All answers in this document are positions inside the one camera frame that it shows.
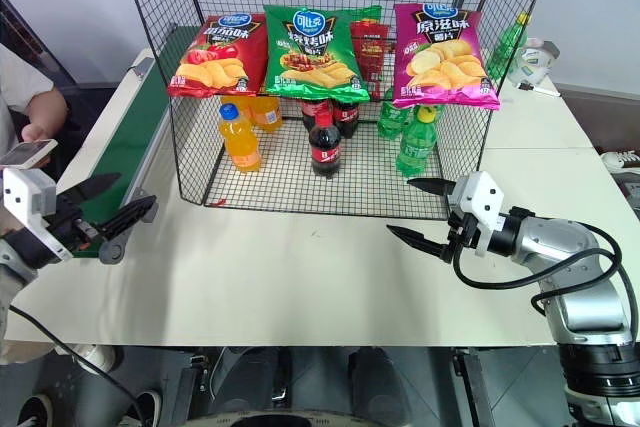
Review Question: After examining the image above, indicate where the bystander bare hand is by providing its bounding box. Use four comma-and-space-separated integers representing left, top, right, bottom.
21, 122, 57, 168

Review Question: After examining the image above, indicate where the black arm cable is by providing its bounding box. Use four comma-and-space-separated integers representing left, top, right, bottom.
5, 304, 144, 427
452, 220, 632, 316

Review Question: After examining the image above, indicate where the white printed tape roll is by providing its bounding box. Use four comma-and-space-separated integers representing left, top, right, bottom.
514, 38, 561, 91

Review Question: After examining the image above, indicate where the white smartphone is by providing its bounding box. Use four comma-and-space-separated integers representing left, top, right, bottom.
0, 138, 59, 170

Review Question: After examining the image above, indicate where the orange soda bottle blue cap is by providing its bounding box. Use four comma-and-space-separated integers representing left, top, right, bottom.
218, 103, 264, 174

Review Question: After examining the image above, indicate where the red tomato chip bag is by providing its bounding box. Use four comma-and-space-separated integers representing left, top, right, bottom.
166, 13, 269, 99

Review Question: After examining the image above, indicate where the black wire mesh rack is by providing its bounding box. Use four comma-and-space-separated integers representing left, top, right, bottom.
118, 0, 555, 221

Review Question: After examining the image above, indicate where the purple original chip bag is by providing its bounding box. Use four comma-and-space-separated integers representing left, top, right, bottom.
391, 1, 501, 112

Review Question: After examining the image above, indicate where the green soda bottle yellow cap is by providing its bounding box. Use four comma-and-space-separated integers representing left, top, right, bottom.
395, 105, 441, 179
485, 12, 531, 81
375, 99, 414, 141

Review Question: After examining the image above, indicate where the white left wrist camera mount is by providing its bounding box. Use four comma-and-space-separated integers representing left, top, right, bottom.
1, 166, 69, 262

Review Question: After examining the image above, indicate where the black sneaker white sole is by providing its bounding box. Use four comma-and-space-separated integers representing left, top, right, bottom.
16, 393, 55, 427
130, 388, 164, 427

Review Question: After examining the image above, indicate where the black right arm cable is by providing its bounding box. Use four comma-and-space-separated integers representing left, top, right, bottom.
452, 220, 632, 316

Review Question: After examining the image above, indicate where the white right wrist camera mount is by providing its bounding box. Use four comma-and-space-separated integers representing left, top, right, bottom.
451, 171, 507, 259

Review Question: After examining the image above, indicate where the white marker pen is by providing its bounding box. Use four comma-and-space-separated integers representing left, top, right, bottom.
516, 81, 562, 98

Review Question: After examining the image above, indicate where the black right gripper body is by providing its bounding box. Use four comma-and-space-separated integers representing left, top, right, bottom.
446, 195, 489, 263

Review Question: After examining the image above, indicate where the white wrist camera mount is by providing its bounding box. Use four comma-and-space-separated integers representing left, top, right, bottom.
1, 166, 69, 262
451, 171, 507, 259

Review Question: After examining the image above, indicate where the green belt conveyor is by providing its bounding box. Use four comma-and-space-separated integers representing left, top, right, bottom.
54, 21, 211, 266

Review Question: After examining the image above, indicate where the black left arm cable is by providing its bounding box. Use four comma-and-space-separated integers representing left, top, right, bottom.
5, 304, 144, 427

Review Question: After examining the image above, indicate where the green barbecue chip bag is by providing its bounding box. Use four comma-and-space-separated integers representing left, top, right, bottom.
262, 4, 372, 103

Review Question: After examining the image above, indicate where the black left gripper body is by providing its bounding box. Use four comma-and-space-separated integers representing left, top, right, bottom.
46, 199, 105, 255

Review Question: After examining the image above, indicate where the cola bottle red label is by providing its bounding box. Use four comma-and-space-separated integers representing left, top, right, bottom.
299, 98, 334, 133
332, 99, 361, 140
307, 105, 344, 179

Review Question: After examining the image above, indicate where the small red snack bag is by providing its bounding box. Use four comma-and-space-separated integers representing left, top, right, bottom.
349, 20, 391, 101

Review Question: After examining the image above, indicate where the white sneaker dark stripe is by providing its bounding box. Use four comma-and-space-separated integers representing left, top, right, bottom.
599, 149, 640, 176

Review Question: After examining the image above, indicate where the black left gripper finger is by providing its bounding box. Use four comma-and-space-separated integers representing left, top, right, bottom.
99, 197, 158, 244
56, 172, 123, 209

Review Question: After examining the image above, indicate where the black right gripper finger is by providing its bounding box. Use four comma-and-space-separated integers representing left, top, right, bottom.
406, 176, 458, 199
385, 224, 454, 264

